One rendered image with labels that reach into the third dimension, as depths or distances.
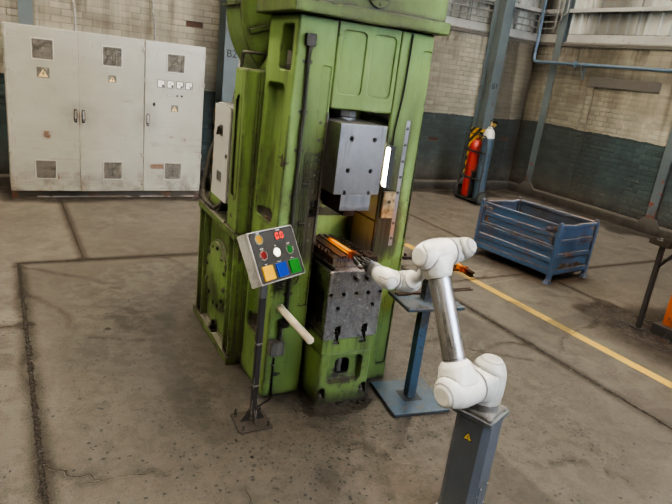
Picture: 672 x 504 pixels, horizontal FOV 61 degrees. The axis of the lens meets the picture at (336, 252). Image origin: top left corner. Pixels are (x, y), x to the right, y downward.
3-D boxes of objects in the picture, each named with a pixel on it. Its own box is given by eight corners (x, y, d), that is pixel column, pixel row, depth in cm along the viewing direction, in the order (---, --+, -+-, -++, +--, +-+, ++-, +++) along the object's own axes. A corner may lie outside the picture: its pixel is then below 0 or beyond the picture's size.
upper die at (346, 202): (368, 210, 341) (370, 194, 338) (338, 210, 332) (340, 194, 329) (336, 193, 376) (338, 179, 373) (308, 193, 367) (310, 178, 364)
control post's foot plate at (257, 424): (275, 428, 338) (276, 415, 336) (239, 435, 328) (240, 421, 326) (262, 408, 357) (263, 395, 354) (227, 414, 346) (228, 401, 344)
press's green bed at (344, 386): (365, 398, 381) (375, 334, 367) (314, 407, 364) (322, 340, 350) (328, 358, 428) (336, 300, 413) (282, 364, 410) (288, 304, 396)
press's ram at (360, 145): (390, 195, 344) (400, 127, 332) (333, 194, 327) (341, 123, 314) (356, 179, 379) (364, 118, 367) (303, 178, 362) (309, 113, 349)
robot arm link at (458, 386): (491, 404, 255) (458, 417, 242) (463, 402, 268) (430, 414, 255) (459, 233, 261) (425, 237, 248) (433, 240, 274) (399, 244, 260)
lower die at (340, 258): (360, 266, 352) (362, 253, 349) (331, 268, 343) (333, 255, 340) (330, 245, 387) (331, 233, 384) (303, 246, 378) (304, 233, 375)
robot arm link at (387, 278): (367, 280, 318) (385, 284, 325) (381, 291, 305) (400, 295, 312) (374, 262, 316) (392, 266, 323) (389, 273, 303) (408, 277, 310)
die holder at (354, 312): (375, 334, 367) (386, 268, 354) (322, 341, 349) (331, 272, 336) (336, 300, 414) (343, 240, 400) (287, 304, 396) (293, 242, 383)
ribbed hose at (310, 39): (291, 327, 355) (321, 34, 303) (279, 329, 351) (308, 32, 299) (288, 324, 359) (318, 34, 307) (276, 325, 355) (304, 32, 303)
